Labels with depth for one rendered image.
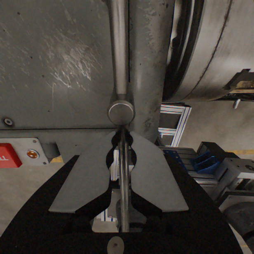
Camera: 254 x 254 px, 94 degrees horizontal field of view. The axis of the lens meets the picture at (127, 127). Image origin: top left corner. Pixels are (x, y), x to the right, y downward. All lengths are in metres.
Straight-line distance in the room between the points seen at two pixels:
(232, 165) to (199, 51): 0.57
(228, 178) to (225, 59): 0.57
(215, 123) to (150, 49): 1.89
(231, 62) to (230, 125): 1.93
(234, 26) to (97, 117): 0.25
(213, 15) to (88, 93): 0.21
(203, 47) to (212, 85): 0.09
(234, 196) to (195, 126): 1.30
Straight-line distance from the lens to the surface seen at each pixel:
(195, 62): 0.25
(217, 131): 2.13
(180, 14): 0.29
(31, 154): 0.33
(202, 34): 0.25
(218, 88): 0.32
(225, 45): 0.27
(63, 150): 0.29
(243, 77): 0.34
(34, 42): 0.24
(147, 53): 0.20
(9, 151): 0.34
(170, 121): 1.47
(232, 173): 0.73
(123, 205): 0.19
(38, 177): 2.82
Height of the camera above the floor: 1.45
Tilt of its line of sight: 62 degrees down
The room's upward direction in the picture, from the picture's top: 180 degrees clockwise
